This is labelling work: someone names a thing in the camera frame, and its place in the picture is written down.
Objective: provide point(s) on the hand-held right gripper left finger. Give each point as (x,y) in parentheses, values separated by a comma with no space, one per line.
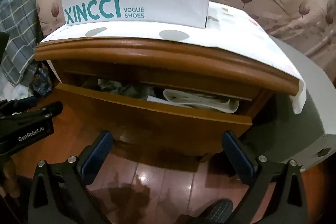
(97,158)

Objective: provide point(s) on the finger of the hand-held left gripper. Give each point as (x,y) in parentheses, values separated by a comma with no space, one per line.
(23,102)
(52,108)

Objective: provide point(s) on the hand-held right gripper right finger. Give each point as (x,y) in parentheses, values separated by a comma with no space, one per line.
(239,158)

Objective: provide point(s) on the grey floral underwear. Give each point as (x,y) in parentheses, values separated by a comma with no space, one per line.
(113,85)

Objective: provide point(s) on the white patterned underwear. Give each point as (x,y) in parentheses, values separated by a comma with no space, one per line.
(199,100)

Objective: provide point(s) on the person's left hand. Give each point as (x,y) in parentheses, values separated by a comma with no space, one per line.
(11,179)

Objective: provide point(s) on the white plastic bag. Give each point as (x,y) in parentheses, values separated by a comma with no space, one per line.
(18,91)

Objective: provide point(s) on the blue printed packet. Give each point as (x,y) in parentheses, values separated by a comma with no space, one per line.
(40,82)

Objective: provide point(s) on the plaid slipper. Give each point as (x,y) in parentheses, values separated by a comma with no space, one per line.
(220,207)

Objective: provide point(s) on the grey plaid blanket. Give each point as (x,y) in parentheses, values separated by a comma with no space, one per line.
(18,29)

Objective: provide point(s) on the wooden nightstand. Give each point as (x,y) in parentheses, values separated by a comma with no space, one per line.
(157,53)

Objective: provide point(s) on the white dotted cloth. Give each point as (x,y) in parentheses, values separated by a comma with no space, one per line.
(236,29)

